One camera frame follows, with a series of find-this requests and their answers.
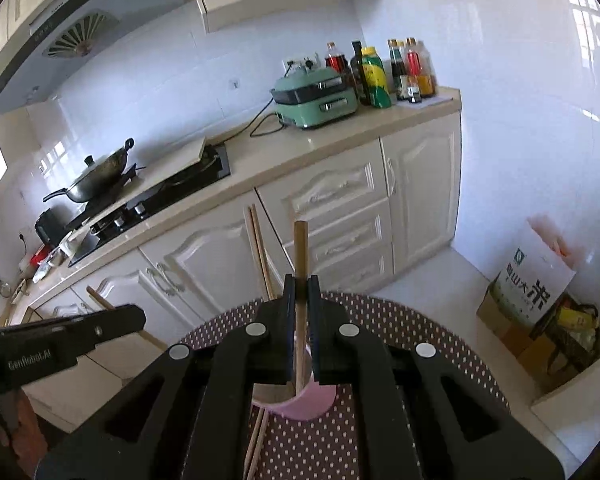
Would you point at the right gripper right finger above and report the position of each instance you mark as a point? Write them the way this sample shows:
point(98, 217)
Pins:
point(428, 383)

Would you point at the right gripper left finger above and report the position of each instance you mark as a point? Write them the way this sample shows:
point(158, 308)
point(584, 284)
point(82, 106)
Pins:
point(186, 416)

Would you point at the wooden chopstick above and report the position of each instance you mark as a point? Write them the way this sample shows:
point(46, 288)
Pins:
point(255, 442)
point(301, 265)
point(257, 458)
point(257, 249)
point(126, 319)

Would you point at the pink cup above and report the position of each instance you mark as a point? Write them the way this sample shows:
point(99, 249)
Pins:
point(312, 401)

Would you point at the polka dot round tablecloth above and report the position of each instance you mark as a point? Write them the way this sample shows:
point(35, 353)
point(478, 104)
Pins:
point(367, 423)

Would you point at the red container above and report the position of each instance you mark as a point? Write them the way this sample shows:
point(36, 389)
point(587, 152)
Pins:
point(40, 255)

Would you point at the cardboard box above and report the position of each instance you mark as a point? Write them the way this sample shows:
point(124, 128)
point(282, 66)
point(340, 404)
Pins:
point(540, 357)

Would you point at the black kettle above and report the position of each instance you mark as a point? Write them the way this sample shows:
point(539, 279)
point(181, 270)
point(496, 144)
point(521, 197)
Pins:
point(50, 227)

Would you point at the black yellow bag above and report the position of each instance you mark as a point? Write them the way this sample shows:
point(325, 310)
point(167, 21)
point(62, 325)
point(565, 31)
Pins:
point(571, 333)

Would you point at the white rice bag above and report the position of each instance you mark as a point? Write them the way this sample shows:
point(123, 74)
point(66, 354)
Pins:
point(537, 272)

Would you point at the steel wok with lid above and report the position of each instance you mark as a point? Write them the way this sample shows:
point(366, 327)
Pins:
point(97, 176)

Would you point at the cream lower cabinets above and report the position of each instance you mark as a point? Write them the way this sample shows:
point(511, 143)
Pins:
point(379, 194)

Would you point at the beige cutting board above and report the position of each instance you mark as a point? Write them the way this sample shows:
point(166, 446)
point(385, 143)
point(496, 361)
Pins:
point(155, 173)

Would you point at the black gas stove top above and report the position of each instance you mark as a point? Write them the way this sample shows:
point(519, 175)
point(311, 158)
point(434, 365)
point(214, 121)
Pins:
point(212, 167)

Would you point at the green electric grill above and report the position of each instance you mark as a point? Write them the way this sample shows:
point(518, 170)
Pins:
point(308, 99)

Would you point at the green yellow oil bottle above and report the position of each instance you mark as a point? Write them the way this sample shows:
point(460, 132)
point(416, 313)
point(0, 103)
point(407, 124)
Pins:
point(376, 78)

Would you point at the black range hood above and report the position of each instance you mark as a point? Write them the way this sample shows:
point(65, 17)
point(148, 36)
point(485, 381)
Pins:
point(44, 42)

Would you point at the dark soy sauce bottle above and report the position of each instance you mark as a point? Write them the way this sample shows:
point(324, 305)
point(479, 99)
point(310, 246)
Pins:
point(398, 70)

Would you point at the red label sauce bottle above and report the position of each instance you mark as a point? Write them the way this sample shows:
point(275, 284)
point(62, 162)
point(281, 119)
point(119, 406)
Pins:
point(420, 69)

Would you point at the dark olive oil bottle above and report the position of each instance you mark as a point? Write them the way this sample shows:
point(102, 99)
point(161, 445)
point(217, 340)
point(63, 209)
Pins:
point(357, 70)

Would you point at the red cap cola bottle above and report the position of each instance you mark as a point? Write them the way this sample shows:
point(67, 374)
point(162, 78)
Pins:
point(338, 61)

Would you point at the wall power socket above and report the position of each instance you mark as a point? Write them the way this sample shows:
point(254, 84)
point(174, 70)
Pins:
point(302, 62)

